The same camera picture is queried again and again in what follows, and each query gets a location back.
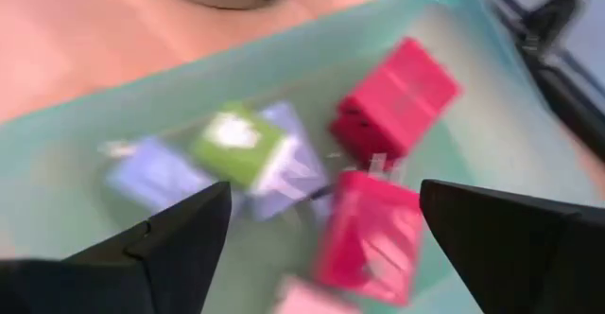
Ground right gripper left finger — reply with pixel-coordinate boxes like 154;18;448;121
0;180;233;314

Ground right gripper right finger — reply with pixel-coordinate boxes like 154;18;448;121
418;178;605;314

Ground purple block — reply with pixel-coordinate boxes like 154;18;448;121
98;133;216;214

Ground teal translucent plastic bin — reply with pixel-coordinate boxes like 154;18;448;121
0;0;605;314

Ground red block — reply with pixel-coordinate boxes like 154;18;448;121
314;169;424;308
328;36;463;171

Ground green and white block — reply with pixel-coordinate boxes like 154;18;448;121
191;98;330;223

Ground pink block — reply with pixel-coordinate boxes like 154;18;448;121
272;274;363;314

